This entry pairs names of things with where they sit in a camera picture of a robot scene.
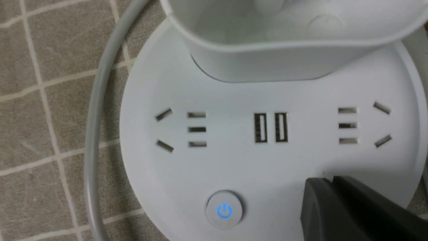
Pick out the white desk lamp with sockets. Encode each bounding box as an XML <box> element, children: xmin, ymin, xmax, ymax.
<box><xmin>120</xmin><ymin>0</ymin><xmax>427</xmax><ymax>241</ymax></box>

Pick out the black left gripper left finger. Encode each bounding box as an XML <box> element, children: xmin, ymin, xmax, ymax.
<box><xmin>301</xmin><ymin>177</ymin><xmax>363</xmax><ymax>241</ymax></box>

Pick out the grey power cable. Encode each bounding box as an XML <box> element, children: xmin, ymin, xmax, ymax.
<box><xmin>84</xmin><ymin>0</ymin><xmax>151</xmax><ymax>241</ymax></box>

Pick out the grey checked tablecloth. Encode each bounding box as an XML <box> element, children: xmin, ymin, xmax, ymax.
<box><xmin>0</xmin><ymin>0</ymin><xmax>428</xmax><ymax>241</ymax></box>

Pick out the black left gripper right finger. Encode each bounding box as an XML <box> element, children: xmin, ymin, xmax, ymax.
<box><xmin>333</xmin><ymin>176</ymin><xmax>428</xmax><ymax>241</ymax></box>

